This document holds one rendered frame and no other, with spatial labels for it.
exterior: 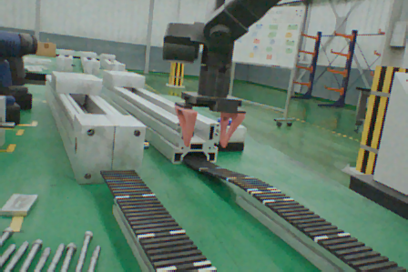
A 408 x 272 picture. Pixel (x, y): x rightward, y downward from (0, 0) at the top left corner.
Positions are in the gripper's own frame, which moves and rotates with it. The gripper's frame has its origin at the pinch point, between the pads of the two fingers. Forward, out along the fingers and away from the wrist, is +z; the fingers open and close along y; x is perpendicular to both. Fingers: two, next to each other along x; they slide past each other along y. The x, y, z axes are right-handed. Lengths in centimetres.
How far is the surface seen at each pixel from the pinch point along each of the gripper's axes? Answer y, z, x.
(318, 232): 0.6, 2.0, 32.0
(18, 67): 33, -6, -60
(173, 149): 4.6, 2.8, -4.6
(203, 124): -2.6, -2.1, -7.2
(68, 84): 21.5, -5.0, -36.4
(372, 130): -272, 34, -183
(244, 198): 0.8, 4.4, 16.7
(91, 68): -9, 2, -200
